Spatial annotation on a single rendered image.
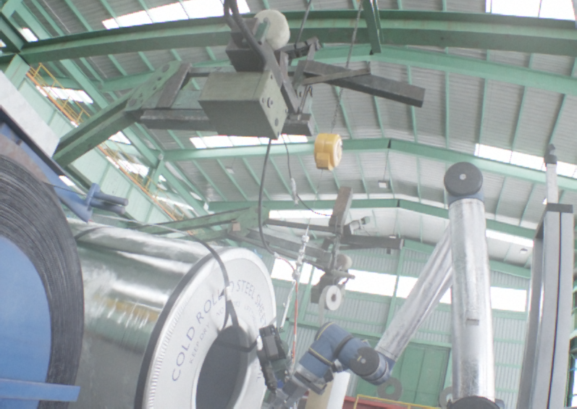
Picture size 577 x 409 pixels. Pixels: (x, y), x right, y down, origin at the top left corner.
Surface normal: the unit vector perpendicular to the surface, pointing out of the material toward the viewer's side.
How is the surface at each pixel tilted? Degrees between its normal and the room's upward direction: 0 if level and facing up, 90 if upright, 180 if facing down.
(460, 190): 98
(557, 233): 90
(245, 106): 178
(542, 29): 90
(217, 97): 88
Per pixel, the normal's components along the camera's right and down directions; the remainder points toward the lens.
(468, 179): -0.40, -0.48
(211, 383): -0.23, -0.63
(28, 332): 0.96, 0.18
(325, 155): -0.33, -0.29
